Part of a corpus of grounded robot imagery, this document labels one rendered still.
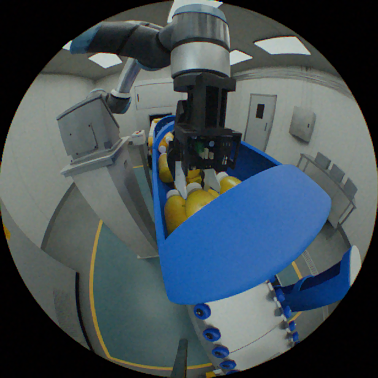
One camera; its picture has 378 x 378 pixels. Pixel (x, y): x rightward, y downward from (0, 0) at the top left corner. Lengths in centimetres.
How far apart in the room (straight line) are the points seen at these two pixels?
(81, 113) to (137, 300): 146
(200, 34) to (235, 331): 54
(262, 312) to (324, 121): 352
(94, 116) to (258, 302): 80
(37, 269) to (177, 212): 146
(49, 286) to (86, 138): 143
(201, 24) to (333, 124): 343
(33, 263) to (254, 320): 154
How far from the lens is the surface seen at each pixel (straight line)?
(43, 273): 154
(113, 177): 53
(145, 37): 24
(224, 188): 27
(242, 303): 38
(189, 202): 19
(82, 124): 54
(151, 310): 135
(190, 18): 19
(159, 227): 15
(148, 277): 134
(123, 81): 66
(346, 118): 355
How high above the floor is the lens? 127
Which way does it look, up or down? 40 degrees down
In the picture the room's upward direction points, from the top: straight up
